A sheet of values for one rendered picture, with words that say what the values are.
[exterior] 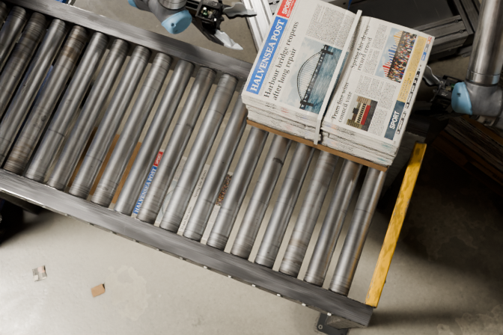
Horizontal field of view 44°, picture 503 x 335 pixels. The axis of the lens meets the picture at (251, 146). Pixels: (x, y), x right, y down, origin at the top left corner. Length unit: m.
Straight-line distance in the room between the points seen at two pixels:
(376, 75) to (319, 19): 0.19
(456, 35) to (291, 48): 1.10
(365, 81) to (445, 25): 1.06
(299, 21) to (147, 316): 1.34
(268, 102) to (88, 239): 1.27
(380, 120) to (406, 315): 1.12
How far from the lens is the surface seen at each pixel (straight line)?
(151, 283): 2.40
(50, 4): 1.91
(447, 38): 2.44
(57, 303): 2.50
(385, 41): 1.48
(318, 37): 1.47
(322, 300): 1.55
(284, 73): 1.43
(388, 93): 1.43
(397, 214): 1.57
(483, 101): 1.58
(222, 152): 1.62
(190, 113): 1.66
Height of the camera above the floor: 2.34
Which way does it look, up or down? 73 degrees down
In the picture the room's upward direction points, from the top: 11 degrees counter-clockwise
